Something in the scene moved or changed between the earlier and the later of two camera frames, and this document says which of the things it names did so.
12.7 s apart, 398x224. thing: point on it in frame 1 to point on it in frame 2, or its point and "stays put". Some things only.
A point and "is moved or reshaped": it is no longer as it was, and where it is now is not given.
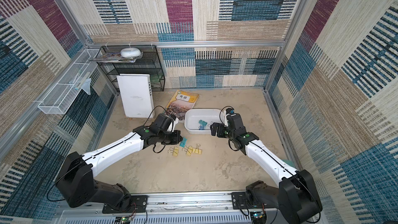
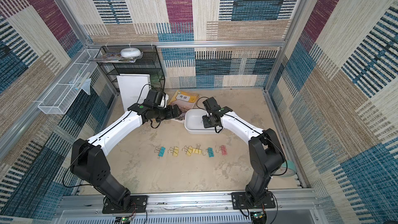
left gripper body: [169, 137] to [166, 113]
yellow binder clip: [196, 150] stays put
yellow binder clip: [188, 150] stays put
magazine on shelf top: [115, 58] stays put
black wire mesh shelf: [149, 63] stays put
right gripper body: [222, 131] to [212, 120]
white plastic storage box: [198, 121] stays put
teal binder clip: [183, 143] to [160, 151]
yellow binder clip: [174, 151] stays put
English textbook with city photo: [181, 101] stays put
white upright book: [135, 90] stays put
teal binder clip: [202, 122] is moved or reshaped
